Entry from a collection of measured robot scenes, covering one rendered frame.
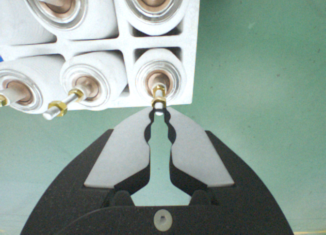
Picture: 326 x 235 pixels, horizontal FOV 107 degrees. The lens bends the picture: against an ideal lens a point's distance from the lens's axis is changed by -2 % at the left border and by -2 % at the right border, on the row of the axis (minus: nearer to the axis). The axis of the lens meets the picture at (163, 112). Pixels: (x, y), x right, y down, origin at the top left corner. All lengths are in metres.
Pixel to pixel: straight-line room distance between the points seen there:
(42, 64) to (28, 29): 0.05
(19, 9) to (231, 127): 0.69
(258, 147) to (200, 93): 0.46
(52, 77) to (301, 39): 0.70
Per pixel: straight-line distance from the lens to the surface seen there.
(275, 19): 0.58
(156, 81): 0.19
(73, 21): 0.23
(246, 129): 0.71
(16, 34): 0.30
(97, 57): 0.25
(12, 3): 0.29
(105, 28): 0.27
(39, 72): 0.30
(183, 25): 0.28
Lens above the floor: 0.45
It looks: 60 degrees down
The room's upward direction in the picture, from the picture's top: 176 degrees clockwise
